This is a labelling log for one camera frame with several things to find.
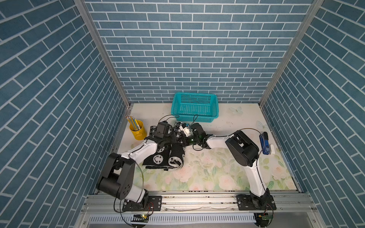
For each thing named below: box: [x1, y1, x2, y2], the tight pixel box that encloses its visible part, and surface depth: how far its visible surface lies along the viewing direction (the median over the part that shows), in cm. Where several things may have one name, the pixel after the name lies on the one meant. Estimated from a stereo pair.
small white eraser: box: [269, 143, 276, 155], surface depth 93 cm
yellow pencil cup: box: [129, 119, 147, 141], surface depth 95 cm
